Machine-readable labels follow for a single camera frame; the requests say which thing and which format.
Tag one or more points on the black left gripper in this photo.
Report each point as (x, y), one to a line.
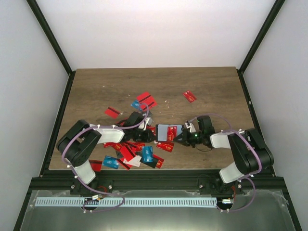
(147, 137)

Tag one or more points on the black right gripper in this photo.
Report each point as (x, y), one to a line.
(186, 139)

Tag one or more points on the black card holder wallet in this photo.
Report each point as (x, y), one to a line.
(161, 133)

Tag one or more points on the blue VIP card carried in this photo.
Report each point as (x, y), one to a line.
(147, 154)

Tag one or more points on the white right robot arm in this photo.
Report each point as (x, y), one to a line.
(250, 153)

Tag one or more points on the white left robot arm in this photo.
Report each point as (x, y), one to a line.
(79, 142)

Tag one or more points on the blue card under red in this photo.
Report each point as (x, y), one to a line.
(135, 104)

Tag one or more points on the red striped card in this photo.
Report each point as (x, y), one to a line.
(143, 97)
(147, 102)
(111, 112)

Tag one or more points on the red striped card top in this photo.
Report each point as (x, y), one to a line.
(143, 97)

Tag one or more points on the red striped card left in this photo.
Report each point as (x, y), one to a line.
(111, 112)

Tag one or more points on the lone red VIP card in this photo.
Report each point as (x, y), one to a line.
(190, 97)

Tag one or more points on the white card front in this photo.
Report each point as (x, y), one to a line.
(136, 161)

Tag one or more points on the blue card front left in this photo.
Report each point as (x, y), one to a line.
(111, 162)

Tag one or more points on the red card front left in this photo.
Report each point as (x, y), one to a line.
(96, 165)

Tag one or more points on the black frame post right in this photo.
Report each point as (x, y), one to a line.
(274, 11)

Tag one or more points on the black frame post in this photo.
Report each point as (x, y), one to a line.
(274, 11)
(49, 34)

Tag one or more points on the black front frame rail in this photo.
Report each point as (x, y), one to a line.
(204, 181)

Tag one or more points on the light blue slotted cable duct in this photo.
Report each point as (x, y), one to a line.
(128, 202)

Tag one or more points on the black frame post left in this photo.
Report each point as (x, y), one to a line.
(49, 34)

